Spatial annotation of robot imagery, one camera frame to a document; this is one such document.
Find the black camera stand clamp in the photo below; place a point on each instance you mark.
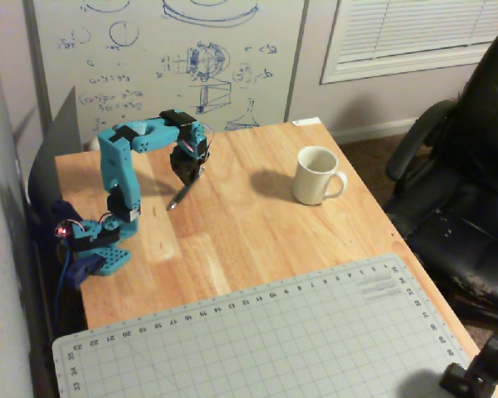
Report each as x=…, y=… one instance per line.
x=481, y=369

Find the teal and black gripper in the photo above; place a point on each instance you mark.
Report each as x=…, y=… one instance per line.
x=183, y=167

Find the dark pen with silver tip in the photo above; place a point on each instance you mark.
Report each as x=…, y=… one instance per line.
x=182, y=195

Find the small white round object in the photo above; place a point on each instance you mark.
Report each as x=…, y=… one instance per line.
x=94, y=144

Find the whiteboard with blue sketches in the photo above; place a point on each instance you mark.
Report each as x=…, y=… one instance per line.
x=149, y=54

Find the small white table-edge clip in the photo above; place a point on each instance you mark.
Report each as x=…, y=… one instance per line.
x=306, y=122

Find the controller board with red light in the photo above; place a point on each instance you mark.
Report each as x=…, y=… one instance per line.
x=62, y=230

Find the grey gridded cutting mat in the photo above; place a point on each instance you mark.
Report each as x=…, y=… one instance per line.
x=265, y=340

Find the black leather office chair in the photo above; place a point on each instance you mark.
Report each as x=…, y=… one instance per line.
x=460, y=207

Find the white window with blinds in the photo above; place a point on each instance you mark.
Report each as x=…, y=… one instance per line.
x=415, y=37

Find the dark grey flat panel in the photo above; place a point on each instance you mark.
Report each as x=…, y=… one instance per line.
x=60, y=149

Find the dark blue table clamp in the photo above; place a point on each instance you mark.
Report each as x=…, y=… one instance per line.
x=85, y=269

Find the cream ceramic mug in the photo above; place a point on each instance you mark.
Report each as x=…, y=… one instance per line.
x=315, y=182

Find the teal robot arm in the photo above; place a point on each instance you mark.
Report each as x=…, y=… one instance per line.
x=118, y=174

